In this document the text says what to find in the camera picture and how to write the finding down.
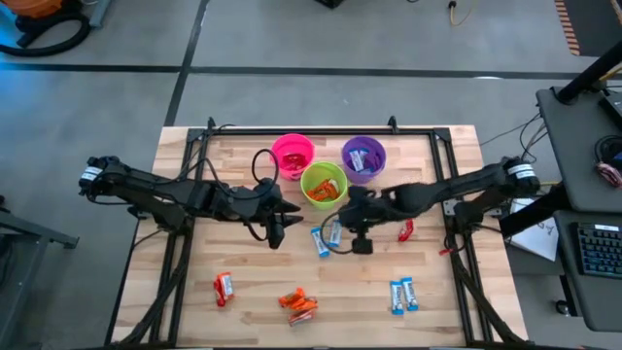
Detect black vacuum hose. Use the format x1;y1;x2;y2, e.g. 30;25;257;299
0;12;92;58

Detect black pole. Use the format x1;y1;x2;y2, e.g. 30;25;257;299
555;41;622;106

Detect white paper sheet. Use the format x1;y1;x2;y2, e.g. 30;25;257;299
504;197;561;263

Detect purple jack-o-lantern bucket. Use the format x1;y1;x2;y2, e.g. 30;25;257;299
340;135;388;186

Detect orange vacuum cleaner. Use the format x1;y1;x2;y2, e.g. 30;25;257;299
0;0;64;20

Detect grey keyboard desk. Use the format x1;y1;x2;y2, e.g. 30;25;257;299
553;209;622;333

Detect orange wrapper with ingredients print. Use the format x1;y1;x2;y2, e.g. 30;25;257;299
287;309;318;328

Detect black mat orange stripes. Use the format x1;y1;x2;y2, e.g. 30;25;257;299
553;0;622;58

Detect red white candy wrapper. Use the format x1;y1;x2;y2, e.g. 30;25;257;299
213;271;236;308

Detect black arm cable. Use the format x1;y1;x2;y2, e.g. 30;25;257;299
320;209;361;256
184;123;282;244

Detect orange candy wrapper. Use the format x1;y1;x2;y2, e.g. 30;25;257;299
277;287;307;309
306;179;337;203
287;297;320;314

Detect black aluminium table frame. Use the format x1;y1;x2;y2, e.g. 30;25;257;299
104;115;536;349

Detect grey side table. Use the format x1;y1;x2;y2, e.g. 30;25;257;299
0;193;81;350

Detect pink jack-o-lantern bucket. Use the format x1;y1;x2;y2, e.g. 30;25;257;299
269;132;317;183

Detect green jack-o-lantern bucket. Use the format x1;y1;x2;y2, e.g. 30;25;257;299
299;160;350;212

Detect black keyboard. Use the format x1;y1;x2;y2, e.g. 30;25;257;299
571;222;622;281

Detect red white cable bundle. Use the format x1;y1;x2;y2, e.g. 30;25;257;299
595;134;622;190

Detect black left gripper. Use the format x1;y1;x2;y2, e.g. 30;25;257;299
237;182;305;229

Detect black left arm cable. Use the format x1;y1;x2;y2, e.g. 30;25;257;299
184;123;282;244

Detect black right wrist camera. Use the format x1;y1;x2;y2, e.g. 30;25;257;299
351;227;375;256

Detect yellow cable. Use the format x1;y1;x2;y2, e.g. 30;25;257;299
447;0;481;27

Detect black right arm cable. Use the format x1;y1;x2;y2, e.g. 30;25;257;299
320;209;361;256

